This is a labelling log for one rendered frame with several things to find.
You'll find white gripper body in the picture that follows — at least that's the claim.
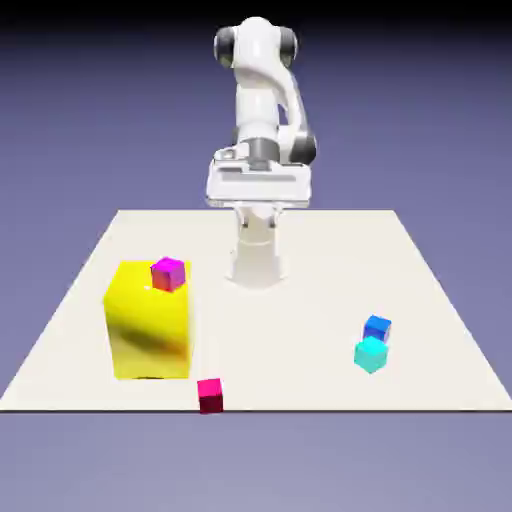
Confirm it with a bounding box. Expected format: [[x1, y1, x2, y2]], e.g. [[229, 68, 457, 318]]
[[204, 158, 313, 210]]

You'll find small blue cube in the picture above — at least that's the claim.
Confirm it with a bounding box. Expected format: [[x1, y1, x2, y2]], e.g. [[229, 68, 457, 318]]
[[362, 314, 393, 344]]

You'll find small red cube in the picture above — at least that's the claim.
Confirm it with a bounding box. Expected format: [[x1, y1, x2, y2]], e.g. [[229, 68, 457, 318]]
[[196, 377, 225, 415]]

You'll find small cyan cube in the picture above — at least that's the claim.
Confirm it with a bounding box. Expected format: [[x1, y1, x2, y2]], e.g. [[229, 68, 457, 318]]
[[353, 335, 390, 375]]

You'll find small magenta cube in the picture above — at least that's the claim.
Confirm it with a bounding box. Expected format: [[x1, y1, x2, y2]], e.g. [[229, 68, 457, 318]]
[[150, 256, 187, 293]]

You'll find large yellow box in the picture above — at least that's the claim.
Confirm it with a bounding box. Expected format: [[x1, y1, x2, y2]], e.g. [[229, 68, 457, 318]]
[[102, 259, 193, 380]]

